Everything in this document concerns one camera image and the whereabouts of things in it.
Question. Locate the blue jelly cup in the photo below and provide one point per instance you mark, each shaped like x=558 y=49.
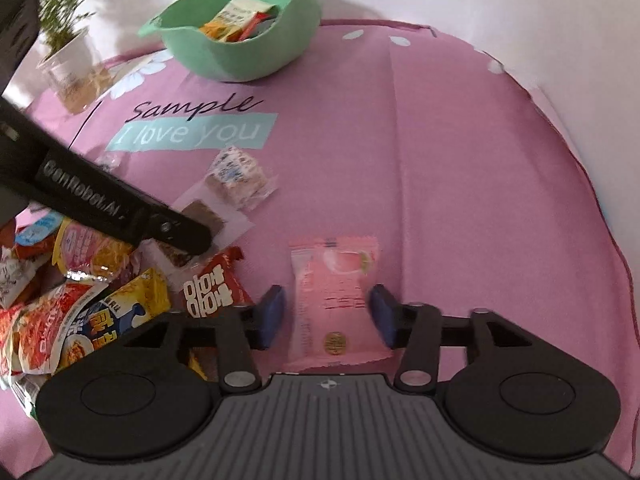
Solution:
x=39 y=230

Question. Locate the potted green plant clear cup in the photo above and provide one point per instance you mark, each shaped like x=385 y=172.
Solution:
x=72 y=67

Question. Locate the green plastic bowl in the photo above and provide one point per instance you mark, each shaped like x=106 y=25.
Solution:
x=287 y=39

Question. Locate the clear brown cookie packet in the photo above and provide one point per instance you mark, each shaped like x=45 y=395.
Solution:
x=209 y=223

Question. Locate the red korean snack packet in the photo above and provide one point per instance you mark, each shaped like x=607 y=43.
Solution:
x=216 y=286

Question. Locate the red chocolate bar wrapper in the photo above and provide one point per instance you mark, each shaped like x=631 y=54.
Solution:
x=257 y=26

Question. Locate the pink peach snack packet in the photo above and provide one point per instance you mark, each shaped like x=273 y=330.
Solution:
x=332 y=324

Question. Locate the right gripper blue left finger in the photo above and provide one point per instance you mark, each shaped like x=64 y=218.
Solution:
x=240 y=330

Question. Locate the red orange chip bag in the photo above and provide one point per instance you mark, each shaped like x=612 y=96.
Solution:
x=32 y=335

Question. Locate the pink orange jelly cup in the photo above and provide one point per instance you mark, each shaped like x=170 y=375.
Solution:
x=82 y=254

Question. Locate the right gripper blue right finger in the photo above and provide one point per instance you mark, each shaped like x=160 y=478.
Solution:
x=416 y=329

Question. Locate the pink printed tablecloth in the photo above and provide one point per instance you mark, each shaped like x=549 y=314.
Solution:
x=404 y=134

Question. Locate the cream milk tea sachet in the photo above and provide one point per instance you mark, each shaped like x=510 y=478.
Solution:
x=229 y=22

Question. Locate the yellow blue snack bag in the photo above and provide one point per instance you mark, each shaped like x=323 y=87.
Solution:
x=103 y=321

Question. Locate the clear white-print biscuit packet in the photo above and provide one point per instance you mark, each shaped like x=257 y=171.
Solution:
x=238 y=179

